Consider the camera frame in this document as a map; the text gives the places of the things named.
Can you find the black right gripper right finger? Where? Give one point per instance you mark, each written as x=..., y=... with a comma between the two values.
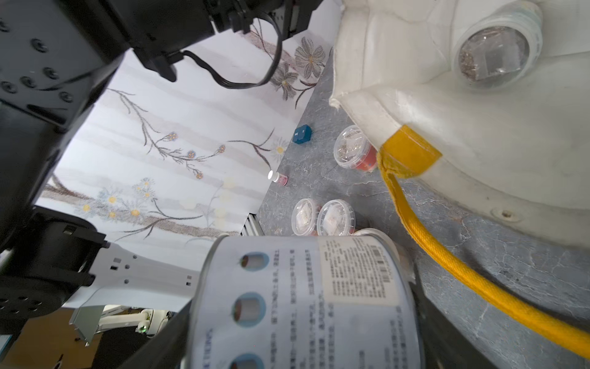
x=443, y=344

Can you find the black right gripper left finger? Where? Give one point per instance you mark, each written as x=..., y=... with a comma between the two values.
x=168, y=348

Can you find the white canvas tote bag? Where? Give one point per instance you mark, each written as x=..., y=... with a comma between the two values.
x=519, y=154

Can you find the small blue box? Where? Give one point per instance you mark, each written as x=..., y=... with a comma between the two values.
x=302, y=134

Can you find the white blue label seed jar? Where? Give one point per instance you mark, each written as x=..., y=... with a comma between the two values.
x=304, y=302

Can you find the small white pink bottle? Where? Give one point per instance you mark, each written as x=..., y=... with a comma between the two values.
x=278, y=178

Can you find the clear jar inside bag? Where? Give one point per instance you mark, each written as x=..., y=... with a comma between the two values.
x=501, y=48

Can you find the red label seed jar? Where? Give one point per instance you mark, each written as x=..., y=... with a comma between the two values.
x=304, y=217

